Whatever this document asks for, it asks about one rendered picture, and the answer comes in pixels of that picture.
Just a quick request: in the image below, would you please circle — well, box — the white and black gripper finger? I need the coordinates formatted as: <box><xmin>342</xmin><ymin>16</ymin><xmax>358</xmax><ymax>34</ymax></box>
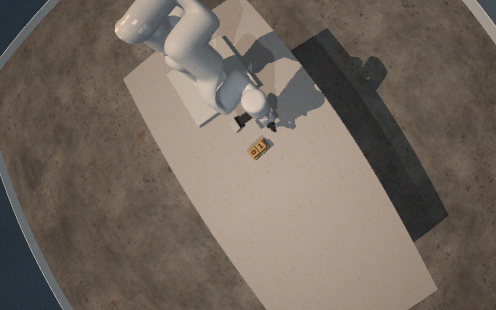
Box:
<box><xmin>267</xmin><ymin>122</ymin><xmax>277</xmax><ymax>133</ymax></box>

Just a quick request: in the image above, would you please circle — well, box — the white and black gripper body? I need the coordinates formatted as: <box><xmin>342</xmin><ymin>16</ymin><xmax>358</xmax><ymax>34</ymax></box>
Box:
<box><xmin>258</xmin><ymin>111</ymin><xmax>276</xmax><ymax>126</ymax></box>

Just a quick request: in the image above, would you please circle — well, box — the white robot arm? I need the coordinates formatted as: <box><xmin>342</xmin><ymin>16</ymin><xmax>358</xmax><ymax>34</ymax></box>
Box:
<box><xmin>115</xmin><ymin>0</ymin><xmax>270</xmax><ymax>134</ymax></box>

